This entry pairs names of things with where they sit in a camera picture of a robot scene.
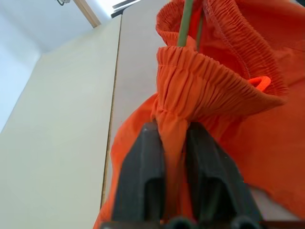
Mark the wooden rack post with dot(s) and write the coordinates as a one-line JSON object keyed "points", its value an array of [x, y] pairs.
{"points": [[88, 12]]}

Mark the orange shorts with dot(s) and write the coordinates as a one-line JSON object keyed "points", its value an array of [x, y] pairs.
{"points": [[250, 133]]}

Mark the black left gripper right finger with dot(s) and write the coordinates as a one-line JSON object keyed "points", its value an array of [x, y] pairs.
{"points": [[209, 167]]}

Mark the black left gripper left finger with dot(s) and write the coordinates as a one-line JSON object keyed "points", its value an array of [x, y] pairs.
{"points": [[140, 171]]}

